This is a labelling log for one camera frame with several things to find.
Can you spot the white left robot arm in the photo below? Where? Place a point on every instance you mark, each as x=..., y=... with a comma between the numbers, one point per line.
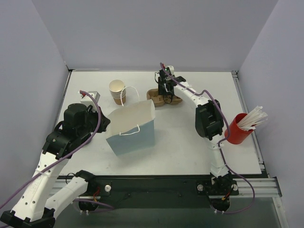
x=35, y=208

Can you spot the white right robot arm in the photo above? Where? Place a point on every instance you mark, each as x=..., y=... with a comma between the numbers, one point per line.
x=209, y=121

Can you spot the stack of brown paper cups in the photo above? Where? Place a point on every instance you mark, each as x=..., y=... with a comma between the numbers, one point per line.
x=118, y=92

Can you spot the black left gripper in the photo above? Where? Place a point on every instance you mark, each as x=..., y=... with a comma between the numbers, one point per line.
x=102, y=121

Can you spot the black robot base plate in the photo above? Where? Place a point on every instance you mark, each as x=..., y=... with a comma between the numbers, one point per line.
x=162, y=191

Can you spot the brown pulp cup carrier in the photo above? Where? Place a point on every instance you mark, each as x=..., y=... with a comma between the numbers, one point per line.
x=161, y=100

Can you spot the red straw holder cup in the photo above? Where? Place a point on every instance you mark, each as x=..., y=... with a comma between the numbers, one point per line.
x=237, y=135

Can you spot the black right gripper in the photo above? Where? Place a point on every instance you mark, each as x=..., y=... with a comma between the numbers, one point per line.
x=166, y=88

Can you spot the light blue paper bag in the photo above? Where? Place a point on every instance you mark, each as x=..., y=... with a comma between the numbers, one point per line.
x=131, y=127

